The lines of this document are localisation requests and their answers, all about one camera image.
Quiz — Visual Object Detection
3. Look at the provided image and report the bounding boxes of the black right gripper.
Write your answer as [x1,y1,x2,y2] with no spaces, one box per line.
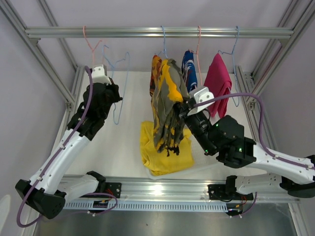
[170,93,217,155]

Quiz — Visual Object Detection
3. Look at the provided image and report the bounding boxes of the light blue hanger camo trousers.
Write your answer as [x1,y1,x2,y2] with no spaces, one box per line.
[102,44,130,125]

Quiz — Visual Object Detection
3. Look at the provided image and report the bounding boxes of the grey yellow camouflage trousers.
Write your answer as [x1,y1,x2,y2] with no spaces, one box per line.
[151,59,189,154]

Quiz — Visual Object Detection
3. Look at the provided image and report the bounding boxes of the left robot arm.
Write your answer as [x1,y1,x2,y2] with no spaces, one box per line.
[15,82,122,219]

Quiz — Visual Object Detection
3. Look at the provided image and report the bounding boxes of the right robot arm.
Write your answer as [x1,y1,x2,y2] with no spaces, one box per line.
[174,100,315,202]

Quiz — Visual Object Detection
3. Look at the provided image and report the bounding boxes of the blue white patterned trousers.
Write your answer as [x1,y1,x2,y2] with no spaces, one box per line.
[181,50,198,92]

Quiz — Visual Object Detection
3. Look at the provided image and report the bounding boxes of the orange camouflage trousers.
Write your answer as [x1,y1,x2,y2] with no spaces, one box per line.
[149,55,162,97]

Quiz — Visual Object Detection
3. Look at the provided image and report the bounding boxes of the light blue hanger orange trousers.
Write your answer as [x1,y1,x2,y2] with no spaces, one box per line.
[155,25,168,59]

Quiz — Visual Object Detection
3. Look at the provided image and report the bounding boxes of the light blue hanger magenta trousers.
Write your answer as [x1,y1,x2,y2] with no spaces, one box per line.
[218,26,240,92]

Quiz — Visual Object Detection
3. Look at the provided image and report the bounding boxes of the white perforated plastic basket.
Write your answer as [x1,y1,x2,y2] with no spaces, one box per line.
[144,137,217,179]

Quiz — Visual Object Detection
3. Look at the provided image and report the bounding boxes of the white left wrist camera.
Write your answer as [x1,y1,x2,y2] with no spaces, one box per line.
[92,64,111,84]

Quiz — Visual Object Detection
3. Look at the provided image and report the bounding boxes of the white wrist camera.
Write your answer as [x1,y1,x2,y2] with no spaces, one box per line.
[92,64,111,84]
[188,86,214,116]

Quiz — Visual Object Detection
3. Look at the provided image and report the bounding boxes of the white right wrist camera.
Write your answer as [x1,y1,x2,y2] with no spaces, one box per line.
[188,86,214,116]

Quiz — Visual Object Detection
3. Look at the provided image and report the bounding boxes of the left aluminium frame posts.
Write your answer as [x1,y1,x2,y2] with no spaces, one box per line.
[0,0,84,111]

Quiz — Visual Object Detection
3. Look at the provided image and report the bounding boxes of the aluminium frame posts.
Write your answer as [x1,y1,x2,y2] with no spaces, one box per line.
[0,0,84,111]
[236,0,315,149]

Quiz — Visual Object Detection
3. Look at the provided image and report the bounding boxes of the pink wire hanger blue trousers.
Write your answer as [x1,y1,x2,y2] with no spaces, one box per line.
[190,26,203,85]

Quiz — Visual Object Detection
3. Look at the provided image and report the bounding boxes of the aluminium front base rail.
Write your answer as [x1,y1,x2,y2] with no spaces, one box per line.
[61,175,301,203]

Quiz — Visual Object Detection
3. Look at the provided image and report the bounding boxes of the aluminium hanging rail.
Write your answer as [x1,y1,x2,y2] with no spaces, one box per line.
[25,26,294,39]

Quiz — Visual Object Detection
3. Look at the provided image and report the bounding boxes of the white slotted cable duct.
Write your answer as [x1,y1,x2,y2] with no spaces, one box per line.
[63,200,228,212]

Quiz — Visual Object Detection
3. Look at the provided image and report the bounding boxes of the right aluminium frame posts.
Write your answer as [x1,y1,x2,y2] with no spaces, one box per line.
[236,0,315,149]

